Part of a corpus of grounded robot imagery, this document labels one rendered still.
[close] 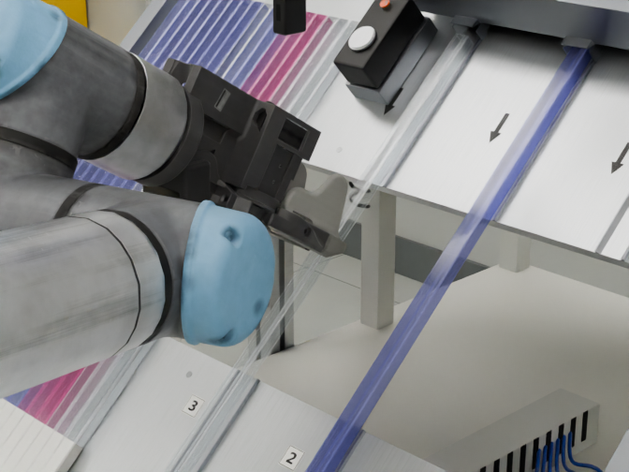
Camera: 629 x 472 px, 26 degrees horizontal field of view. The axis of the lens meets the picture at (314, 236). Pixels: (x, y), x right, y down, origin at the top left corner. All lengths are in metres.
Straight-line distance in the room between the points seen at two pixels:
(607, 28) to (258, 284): 0.39
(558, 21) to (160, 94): 0.33
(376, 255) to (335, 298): 1.73
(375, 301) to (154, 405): 0.62
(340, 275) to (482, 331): 1.84
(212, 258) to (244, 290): 0.03
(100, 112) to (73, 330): 0.23
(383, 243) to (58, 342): 1.02
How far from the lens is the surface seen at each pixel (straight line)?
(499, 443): 1.33
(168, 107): 0.87
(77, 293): 0.64
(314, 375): 1.55
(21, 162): 0.80
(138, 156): 0.87
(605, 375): 1.58
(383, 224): 1.62
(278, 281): 1.58
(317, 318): 3.24
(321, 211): 1.00
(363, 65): 1.09
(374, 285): 1.64
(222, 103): 0.92
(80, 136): 0.83
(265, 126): 0.93
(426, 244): 3.43
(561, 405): 1.41
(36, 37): 0.80
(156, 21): 1.36
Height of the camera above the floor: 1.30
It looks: 20 degrees down
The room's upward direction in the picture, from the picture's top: straight up
